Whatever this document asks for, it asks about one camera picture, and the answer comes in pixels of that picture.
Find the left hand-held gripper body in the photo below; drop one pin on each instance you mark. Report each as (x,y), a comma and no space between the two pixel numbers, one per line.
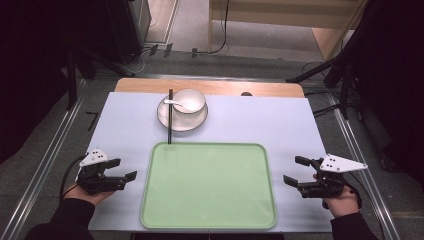
(95,181)

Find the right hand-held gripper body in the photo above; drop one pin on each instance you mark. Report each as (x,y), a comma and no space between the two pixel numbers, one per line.
(328,186)

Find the person's left hand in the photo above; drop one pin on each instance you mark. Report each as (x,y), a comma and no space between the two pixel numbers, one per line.
(83,195)

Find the person's right hand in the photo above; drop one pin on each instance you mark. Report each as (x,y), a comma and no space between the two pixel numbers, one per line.
(343,204)

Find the light blue table mat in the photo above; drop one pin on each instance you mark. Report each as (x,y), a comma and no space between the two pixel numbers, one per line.
(266,126)

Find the black chopsticks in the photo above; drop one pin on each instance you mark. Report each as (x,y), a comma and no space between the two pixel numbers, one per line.
(170,123)

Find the white plate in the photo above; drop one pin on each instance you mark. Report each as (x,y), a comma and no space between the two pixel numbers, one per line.
(183,122)

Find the green tray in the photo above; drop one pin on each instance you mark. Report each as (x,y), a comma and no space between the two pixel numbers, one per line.
(208,186)

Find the white spoon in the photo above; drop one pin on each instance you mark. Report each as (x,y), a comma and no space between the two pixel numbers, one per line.
(175,103)

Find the black tripod stand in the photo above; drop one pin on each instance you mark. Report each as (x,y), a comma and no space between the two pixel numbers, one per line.
(75,73)
(343,76)

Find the white bowl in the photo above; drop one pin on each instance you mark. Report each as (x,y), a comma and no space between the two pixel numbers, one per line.
(191,100)

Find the black curtain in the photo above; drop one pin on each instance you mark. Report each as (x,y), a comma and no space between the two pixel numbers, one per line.
(393,83)
(33,66)

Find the black cabinet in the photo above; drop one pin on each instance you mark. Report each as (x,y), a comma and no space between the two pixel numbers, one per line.
(128,30)

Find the light wooden furniture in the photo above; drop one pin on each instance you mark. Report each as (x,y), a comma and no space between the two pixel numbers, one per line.
(283,13)

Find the metal floor rail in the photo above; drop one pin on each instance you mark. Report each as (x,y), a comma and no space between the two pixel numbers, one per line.
(363,160)
(40,173)

